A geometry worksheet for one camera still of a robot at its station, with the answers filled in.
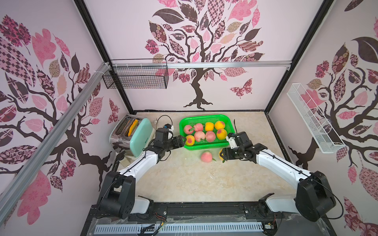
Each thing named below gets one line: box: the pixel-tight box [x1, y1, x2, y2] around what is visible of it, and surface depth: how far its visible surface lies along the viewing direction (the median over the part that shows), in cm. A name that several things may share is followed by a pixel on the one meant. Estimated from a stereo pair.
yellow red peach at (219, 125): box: [214, 120, 226, 130], surface depth 106 cm
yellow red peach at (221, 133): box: [216, 128, 228, 140], surface depth 101 cm
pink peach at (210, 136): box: [205, 130, 217, 143], surface depth 100 cm
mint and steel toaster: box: [109, 114, 156, 158], surface depth 88 cm
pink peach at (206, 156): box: [200, 150, 213, 163], surface depth 91 cm
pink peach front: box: [183, 124, 194, 135], surface depth 103 cm
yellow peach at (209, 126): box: [204, 121, 215, 132], surface depth 106 cm
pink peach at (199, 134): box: [193, 130, 206, 143], surface depth 100 cm
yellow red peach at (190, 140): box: [185, 134, 195, 147], surface depth 97 cm
